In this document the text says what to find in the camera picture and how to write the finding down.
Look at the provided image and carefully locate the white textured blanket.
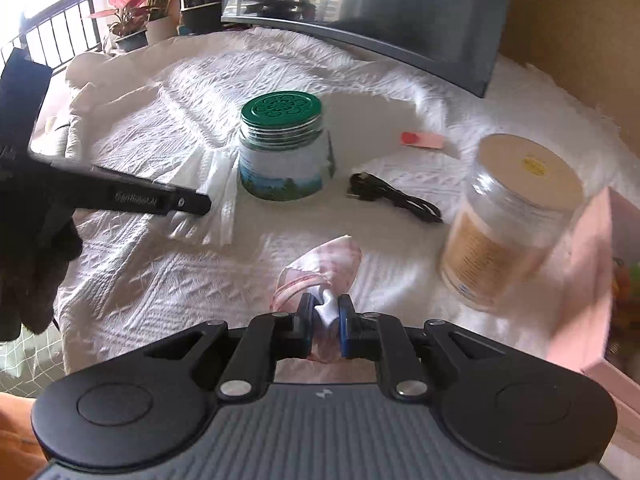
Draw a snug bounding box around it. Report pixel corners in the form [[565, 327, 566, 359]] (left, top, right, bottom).
[[49, 25, 640, 388]]

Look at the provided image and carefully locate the black balcony railing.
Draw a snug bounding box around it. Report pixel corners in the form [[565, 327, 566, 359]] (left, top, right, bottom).
[[0, 0, 109, 78]]

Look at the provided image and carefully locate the person's orange clothing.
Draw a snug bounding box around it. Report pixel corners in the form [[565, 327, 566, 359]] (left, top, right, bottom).
[[0, 391, 49, 480]]

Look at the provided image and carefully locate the small pink and red card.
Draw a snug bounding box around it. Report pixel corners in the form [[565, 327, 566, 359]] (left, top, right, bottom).
[[401, 131, 445, 150]]

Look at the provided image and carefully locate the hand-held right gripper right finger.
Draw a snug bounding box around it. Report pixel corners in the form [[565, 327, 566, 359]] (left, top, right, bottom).
[[337, 294, 504, 402]]

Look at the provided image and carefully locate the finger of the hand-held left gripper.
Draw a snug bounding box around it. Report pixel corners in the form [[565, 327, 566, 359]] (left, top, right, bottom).
[[30, 156, 214, 217]]

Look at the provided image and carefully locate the pink satin scrunchie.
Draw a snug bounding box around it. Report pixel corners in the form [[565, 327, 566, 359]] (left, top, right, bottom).
[[270, 233, 364, 364]]

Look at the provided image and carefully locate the dark plant pot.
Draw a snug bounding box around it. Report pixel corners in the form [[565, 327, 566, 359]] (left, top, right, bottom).
[[112, 29, 149, 54]]

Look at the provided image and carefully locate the black computer monitor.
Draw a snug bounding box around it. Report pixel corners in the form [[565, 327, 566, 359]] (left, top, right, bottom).
[[220, 0, 516, 100]]

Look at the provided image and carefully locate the black usb cable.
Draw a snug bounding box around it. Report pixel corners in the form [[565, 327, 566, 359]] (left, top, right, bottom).
[[347, 172, 445, 225]]

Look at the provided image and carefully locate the green grid cutting mat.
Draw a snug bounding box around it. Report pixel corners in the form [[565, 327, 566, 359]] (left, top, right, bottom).
[[0, 327, 69, 397]]

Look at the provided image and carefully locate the person's left hand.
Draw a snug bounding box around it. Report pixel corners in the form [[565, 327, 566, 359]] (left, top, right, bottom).
[[0, 200, 84, 337]]

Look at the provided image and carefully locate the white plant pot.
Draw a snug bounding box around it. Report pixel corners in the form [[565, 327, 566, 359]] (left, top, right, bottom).
[[145, 14, 174, 44]]

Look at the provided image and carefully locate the clear jar with tan label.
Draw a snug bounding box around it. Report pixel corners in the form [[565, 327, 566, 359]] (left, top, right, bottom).
[[439, 133, 585, 312]]

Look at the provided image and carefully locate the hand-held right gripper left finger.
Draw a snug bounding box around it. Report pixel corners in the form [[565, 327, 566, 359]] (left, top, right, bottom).
[[144, 294, 317, 401]]

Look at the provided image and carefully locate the pink cardboard box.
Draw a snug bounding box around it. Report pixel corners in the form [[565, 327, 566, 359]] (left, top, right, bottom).
[[545, 185, 640, 397]]

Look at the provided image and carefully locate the green lid glass jar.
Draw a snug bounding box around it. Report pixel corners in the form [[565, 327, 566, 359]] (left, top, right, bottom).
[[237, 92, 337, 202]]

